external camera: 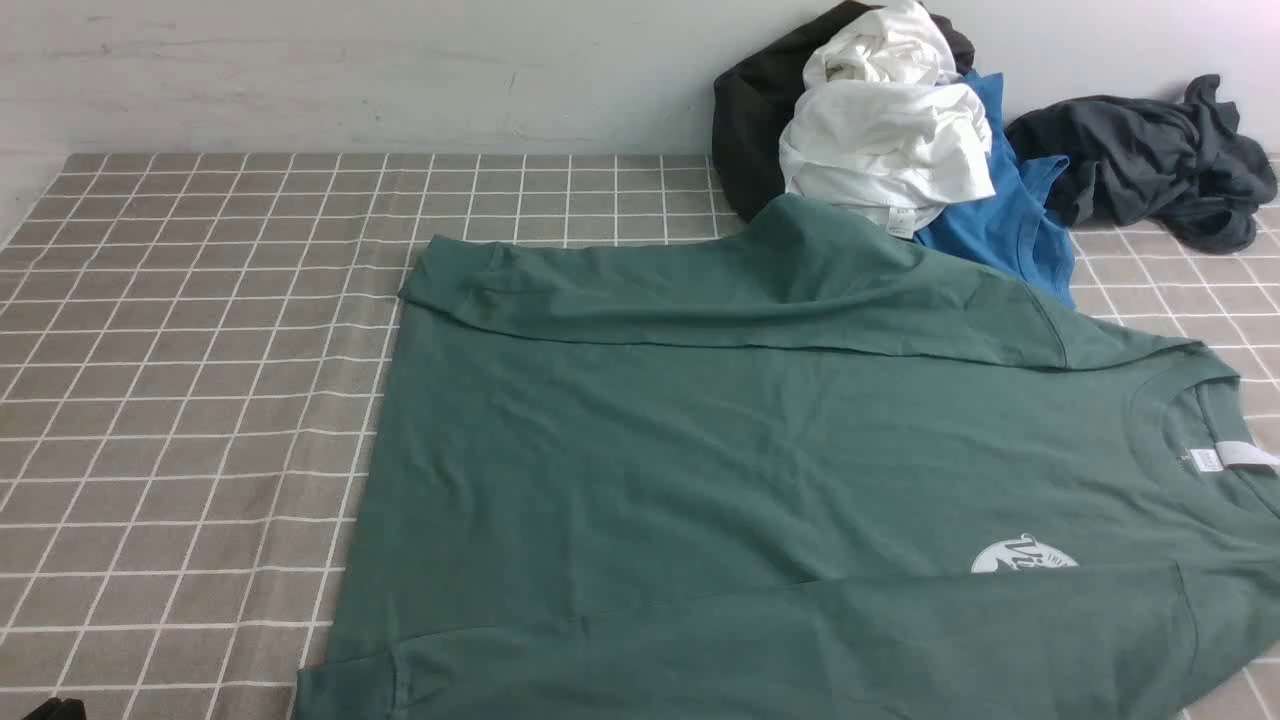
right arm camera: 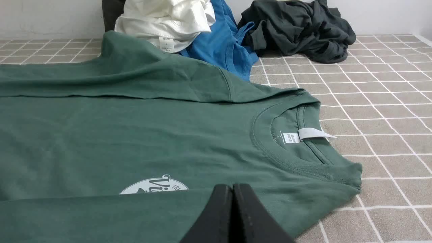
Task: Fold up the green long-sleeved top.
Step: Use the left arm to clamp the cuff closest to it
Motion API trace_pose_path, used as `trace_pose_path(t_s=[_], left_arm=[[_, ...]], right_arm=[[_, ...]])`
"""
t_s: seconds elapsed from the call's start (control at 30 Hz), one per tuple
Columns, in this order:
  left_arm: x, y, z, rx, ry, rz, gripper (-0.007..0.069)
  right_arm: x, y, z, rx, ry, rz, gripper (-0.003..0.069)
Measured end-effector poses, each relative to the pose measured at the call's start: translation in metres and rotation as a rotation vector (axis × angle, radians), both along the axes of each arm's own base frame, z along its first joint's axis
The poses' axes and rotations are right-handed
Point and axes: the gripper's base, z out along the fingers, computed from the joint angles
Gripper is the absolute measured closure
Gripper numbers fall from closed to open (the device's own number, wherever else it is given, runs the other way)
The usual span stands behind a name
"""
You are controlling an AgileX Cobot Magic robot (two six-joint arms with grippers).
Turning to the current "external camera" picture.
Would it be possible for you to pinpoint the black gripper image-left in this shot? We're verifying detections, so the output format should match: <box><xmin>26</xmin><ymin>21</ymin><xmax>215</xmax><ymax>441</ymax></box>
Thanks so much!
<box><xmin>23</xmin><ymin>697</ymin><xmax>87</xmax><ymax>720</ymax></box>

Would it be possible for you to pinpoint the green long-sleeved shirt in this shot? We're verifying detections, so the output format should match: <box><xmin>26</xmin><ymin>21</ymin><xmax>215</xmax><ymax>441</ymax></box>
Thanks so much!
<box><xmin>294</xmin><ymin>196</ymin><xmax>1279</xmax><ymax>719</ymax></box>

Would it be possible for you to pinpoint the white crumpled shirt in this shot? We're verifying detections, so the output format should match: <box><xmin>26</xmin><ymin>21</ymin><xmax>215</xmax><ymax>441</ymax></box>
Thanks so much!
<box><xmin>780</xmin><ymin>1</ymin><xmax>995</xmax><ymax>240</ymax></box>

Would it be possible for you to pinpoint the blue t-shirt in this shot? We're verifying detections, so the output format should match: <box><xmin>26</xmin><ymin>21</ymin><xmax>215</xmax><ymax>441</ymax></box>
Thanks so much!
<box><xmin>913</xmin><ymin>70</ymin><xmax>1075</xmax><ymax>307</ymax></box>

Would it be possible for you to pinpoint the black crumpled garment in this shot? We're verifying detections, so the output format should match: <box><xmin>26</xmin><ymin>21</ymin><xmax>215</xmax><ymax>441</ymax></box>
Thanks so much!
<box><xmin>712</xmin><ymin>1</ymin><xmax>975</xmax><ymax>219</ymax></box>

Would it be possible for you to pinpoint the dark grey crumpled garment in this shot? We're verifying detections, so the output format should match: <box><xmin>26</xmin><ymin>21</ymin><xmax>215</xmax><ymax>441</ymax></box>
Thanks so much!
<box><xmin>1006</xmin><ymin>74</ymin><xmax>1277</xmax><ymax>255</ymax></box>

